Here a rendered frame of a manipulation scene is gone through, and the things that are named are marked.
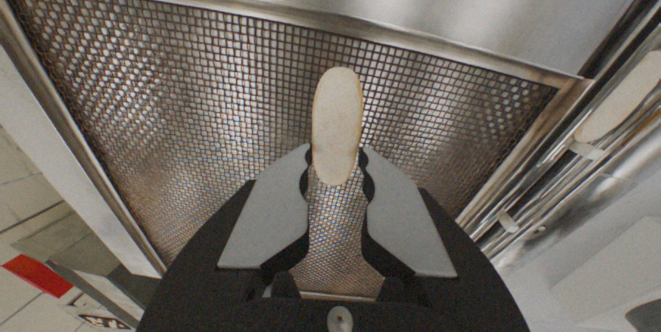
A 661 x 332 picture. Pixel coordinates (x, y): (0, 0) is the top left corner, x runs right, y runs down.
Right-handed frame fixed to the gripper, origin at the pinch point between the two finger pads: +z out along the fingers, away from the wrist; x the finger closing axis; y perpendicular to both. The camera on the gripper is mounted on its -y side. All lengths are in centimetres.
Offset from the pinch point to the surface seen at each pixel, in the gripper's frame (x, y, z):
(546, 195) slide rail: 31.4, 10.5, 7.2
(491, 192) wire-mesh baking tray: 19.5, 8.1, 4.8
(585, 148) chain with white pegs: 29.7, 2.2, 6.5
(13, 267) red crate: -305, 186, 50
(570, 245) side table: 46, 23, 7
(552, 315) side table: 60, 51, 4
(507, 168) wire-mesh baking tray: 19.9, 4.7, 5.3
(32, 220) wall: -357, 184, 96
